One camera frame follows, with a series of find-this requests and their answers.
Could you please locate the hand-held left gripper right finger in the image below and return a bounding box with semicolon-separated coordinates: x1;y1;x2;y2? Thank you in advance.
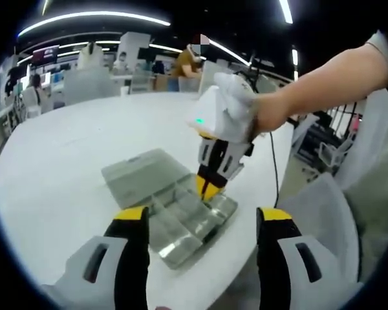
255;206;365;310

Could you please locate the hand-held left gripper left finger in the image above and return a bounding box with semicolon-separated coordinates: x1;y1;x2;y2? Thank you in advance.
40;205;149;310

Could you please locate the grey transparent dual guide fixture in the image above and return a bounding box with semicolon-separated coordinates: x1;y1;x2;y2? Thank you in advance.
101;148;240;269

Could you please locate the grey mesh office chair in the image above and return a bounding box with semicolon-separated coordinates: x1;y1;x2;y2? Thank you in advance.
275;172;360;287

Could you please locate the white swivel chair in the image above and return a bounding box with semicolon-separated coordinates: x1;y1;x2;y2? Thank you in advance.
317;134;357;174

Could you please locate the grey partition panel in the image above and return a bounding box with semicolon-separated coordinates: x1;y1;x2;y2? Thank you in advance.
63;68;122;107

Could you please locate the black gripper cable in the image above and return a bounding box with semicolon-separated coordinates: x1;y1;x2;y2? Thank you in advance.
268;129;281;209

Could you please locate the dark red wall screen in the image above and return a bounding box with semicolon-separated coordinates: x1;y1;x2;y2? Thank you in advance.
32;46;60;64

